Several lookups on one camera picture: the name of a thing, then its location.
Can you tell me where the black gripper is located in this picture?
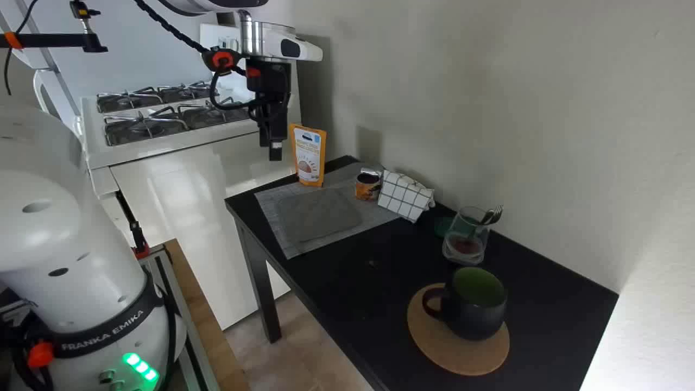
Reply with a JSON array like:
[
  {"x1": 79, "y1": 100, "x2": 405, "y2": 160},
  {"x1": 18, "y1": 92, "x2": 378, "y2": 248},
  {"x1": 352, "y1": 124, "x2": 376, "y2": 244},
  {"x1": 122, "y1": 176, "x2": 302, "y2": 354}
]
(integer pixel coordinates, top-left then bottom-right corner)
[{"x1": 246, "y1": 58, "x2": 293, "y2": 162}]

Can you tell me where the black mug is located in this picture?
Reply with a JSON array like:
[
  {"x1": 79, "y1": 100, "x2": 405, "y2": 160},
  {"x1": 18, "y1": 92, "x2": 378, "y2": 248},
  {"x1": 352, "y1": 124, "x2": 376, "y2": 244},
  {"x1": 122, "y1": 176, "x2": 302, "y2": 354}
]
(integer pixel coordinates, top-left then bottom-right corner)
[{"x1": 421, "y1": 266, "x2": 511, "y2": 343}]

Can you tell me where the grey rectangular mat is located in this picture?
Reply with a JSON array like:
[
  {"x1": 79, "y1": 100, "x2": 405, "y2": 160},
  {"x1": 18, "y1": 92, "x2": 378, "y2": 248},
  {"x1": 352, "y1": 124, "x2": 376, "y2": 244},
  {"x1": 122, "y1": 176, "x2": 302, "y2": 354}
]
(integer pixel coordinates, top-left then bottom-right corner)
[{"x1": 251, "y1": 160, "x2": 402, "y2": 263}]

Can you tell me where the small orange cup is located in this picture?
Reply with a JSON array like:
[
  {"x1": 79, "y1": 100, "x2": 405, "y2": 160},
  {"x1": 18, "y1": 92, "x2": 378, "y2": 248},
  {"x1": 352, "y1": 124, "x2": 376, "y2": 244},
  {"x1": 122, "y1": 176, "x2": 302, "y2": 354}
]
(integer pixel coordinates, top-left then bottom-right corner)
[{"x1": 352, "y1": 169, "x2": 384, "y2": 203}]

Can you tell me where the white stove unit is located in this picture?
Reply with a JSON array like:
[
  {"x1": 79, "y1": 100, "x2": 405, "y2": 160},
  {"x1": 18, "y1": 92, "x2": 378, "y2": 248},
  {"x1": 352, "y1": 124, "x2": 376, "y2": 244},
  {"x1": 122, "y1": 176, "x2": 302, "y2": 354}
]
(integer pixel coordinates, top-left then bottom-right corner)
[{"x1": 81, "y1": 19, "x2": 305, "y2": 332}]

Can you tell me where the black stove grate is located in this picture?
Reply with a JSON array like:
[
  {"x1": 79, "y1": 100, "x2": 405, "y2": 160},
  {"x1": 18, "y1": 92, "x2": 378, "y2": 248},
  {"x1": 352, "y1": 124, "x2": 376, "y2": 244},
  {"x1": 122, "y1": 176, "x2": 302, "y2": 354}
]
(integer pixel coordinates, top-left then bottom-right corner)
[
  {"x1": 96, "y1": 80, "x2": 220, "y2": 116},
  {"x1": 102, "y1": 100, "x2": 256, "y2": 148}
]

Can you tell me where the black rod with red base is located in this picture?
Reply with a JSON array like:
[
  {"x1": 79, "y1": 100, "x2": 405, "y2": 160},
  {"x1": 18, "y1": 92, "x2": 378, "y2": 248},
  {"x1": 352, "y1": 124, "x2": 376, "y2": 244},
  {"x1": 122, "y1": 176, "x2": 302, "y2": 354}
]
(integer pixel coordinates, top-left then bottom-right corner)
[{"x1": 112, "y1": 190, "x2": 155, "y2": 261}]

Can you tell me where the black table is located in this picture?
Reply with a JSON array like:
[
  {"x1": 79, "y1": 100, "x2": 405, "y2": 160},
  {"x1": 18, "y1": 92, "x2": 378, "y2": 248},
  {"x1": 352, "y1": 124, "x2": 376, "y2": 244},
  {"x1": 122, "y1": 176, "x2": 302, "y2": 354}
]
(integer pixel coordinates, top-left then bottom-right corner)
[{"x1": 223, "y1": 154, "x2": 621, "y2": 391}]

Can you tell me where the wooden board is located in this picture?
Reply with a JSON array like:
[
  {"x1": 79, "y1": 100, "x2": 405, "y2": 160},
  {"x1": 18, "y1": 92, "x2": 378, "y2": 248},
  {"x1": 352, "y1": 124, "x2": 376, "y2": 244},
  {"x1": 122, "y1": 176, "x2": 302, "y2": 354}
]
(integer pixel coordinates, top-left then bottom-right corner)
[{"x1": 160, "y1": 238, "x2": 251, "y2": 391}]

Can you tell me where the glass cup with dark contents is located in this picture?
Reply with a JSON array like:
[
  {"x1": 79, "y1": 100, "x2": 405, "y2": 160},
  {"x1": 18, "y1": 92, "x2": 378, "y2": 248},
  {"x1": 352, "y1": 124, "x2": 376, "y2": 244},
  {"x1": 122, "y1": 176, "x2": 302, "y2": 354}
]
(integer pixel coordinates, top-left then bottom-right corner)
[{"x1": 440, "y1": 204, "x2": 504, "y2": 267}]

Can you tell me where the round cork coaster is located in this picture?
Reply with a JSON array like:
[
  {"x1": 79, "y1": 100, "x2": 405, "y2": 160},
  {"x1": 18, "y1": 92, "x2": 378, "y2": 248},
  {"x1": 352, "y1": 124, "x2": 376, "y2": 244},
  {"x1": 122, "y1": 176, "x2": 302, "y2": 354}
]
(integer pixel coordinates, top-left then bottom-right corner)
[{"x1": 405, "y1": 281, "x2": 513, "y2": 377}]

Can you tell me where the black wrist camera block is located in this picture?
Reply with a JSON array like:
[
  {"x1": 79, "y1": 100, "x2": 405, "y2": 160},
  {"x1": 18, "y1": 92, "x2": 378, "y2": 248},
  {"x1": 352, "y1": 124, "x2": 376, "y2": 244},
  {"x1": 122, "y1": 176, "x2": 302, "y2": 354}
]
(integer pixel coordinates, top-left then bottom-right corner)
[{"x1": 246, "y1": 60, "x2": 285, "y2": 100}]

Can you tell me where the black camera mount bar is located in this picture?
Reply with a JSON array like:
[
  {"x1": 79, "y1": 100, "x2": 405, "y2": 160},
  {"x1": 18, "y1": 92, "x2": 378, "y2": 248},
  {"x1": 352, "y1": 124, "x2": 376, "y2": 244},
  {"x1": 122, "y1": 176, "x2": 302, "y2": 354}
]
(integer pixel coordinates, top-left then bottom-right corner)
[{"x1": 0, "y1": 0, "x2": 111, "y2": 55}]

